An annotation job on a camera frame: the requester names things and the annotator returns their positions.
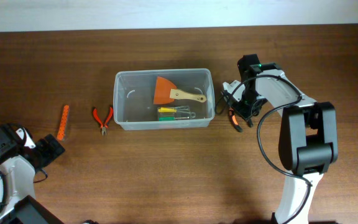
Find orange drill bit holder strip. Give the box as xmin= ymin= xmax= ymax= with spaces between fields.
xmin=57 ymin=105 xmax=70 ymax=141

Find orange-black needle nose pliers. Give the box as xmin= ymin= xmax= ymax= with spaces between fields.
xmin=228 ymin=108 xmax=243 ymax=133

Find small red-handled cutting pliers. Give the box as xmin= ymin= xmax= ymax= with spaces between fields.
xmin=92 ymin=105 xmax=114 ymax=136

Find orange scraper with wooden handle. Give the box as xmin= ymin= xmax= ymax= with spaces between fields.
xmin=153 ymin=77 xmax=207 ymax=105

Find clear case of screwdrivers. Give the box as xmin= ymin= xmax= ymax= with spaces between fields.
xmin=157 ymin=106 xmax=196 ymax=121

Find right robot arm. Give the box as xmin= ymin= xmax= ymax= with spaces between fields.
xmin=231 ymin=54 xmax=338 ymax=223

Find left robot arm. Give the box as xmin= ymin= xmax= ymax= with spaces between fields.
xmin=0 ymin=123 xmax=65 ymax=223

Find clear plastic container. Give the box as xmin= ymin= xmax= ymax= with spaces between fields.
xmin=113 ymin=68 xmax=215 ymax=130

